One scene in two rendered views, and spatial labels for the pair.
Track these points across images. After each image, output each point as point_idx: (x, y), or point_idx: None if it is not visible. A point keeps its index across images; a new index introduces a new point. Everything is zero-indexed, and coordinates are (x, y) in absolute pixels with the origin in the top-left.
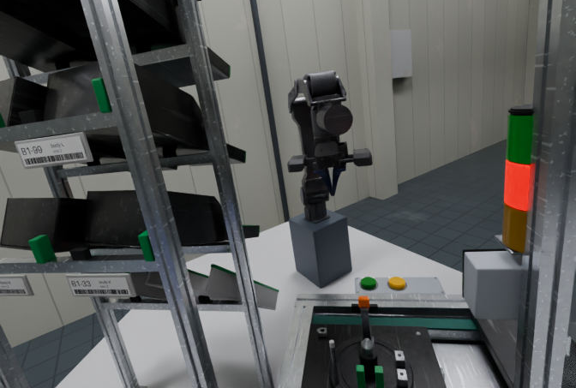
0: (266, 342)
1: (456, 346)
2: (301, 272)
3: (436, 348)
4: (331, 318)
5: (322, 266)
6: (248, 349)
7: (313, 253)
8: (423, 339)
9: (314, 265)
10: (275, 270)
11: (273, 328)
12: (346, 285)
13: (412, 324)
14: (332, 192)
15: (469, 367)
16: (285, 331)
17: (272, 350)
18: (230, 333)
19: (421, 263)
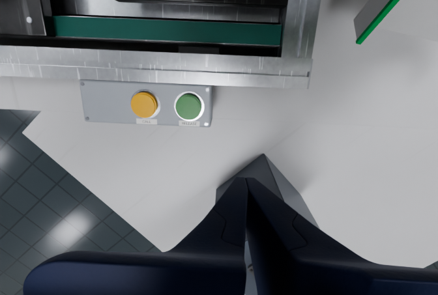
0: (340, 52)
1: (92, 10)
2: (292, 186)
3: (116, 7)
4: (252, 39)
5: (261, 173)
6: (365, 40)
7: (281, 187)
8: None
9: (276, 176)
10: (334, 198)
11: (330, 77)
12: (225, 157)
13: (135, 25)
14: (248, 184)
15: None
16: (313, 72)
17: (331, 37)
18: (395, 67)
19: (120, 197)
